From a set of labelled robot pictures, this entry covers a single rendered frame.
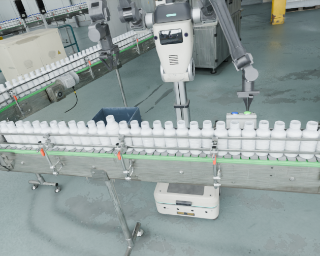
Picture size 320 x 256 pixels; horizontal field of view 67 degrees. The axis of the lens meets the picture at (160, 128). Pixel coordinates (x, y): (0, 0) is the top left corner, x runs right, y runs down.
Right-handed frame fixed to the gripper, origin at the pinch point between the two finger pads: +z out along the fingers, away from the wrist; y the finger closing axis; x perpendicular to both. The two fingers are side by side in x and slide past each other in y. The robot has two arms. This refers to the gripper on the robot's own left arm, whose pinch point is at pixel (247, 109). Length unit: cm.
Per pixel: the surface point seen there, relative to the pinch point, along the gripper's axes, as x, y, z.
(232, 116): -4.1, -7.1, 2.4
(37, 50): 266, -356, -74
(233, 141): -17.6, -6.3, 11.5
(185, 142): -16.7, -28.2, 12.6
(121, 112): 43, -89, 8
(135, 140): -17, -53, 12
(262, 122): -15.8, 5.5, 3.1
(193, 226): 47, -37, 103
